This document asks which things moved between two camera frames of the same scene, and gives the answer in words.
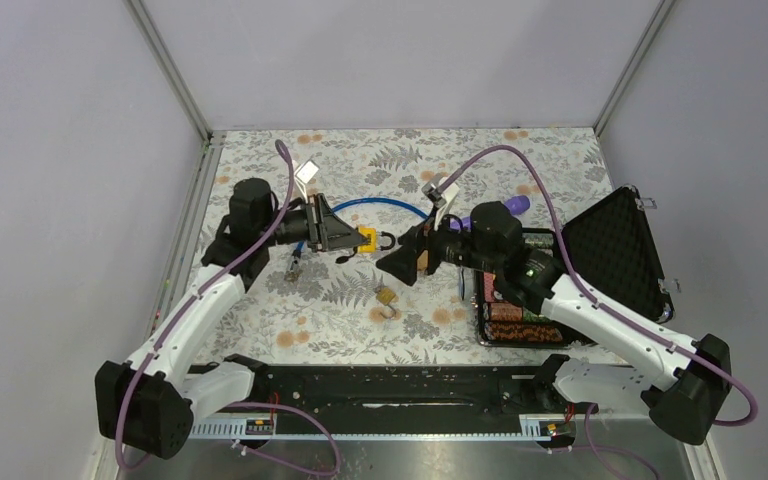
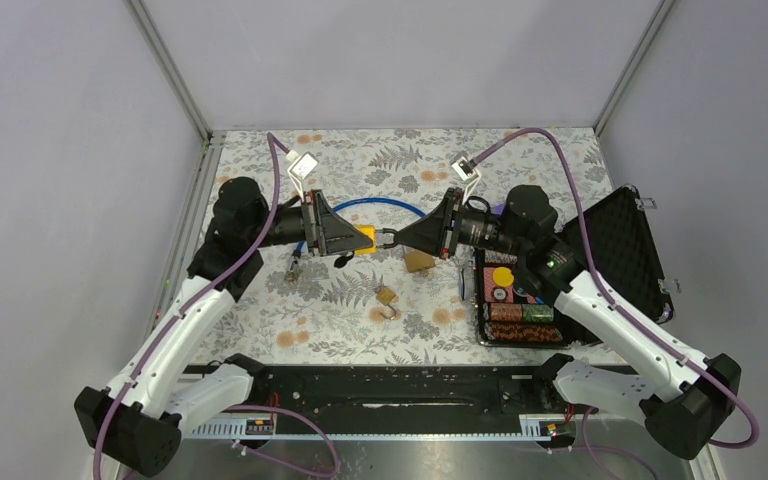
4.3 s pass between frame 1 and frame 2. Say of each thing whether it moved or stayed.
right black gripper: moved
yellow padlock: stayed
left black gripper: stayed
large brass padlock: stayed
